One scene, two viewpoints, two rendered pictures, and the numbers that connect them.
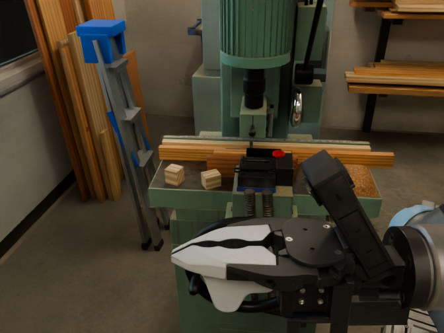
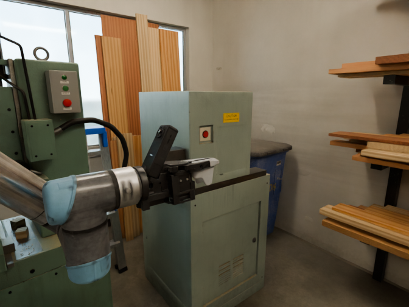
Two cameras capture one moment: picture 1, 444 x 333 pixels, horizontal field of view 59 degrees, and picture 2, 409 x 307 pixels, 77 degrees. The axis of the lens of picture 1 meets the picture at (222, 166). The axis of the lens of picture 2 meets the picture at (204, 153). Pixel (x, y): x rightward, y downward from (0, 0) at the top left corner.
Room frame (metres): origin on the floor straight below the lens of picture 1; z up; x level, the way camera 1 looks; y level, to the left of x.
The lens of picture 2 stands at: (0.88, -1.38, 1.39)
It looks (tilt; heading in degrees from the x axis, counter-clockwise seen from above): 13 degrees down; 41
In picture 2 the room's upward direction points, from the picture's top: straight up
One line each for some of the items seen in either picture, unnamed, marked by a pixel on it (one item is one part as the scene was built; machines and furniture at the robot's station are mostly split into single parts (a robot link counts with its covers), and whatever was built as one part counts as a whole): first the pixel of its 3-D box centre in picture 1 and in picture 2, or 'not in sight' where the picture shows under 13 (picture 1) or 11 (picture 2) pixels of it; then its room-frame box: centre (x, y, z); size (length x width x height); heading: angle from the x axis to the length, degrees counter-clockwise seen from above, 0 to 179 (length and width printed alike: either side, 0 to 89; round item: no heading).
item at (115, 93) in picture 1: (131, 144); (100, 203); (1.76, 0.45, 0.58); 0.27 x 0.25 x 1.16; 81
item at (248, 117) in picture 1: (254, 118); not in sight; (1.03, -0.09, 1.03); 0.14 x 0.07 x 0.09; 174
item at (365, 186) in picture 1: (356, 175); not in sight; (0.89, -0.36, 0.92); 0.14 x 0.09 x 0.04; 174
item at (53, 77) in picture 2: not in sight; (63, 92); (1.31, -0.26, 1.40); 0.10 x 0.06 x 0.16; 174
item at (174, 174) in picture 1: (174, 174); not in sight; (0.90, 0.13, 0.92); 0.04 x 0.04 x 0.04; 63
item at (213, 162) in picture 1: (250, 167); not in sight; (0.92, -0.08, 0.93); 0.24 x 0.01 x 0.06; 84
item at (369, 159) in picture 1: (273, 156); not in sight; (1.00, -0.15, 0.92); 0.67 x 0.02 x 0.04; 84
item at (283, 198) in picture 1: (261, 194); not in sight; (0.81, -0.10, 0.92); 0.15 x 0.13 x 0.09; 84
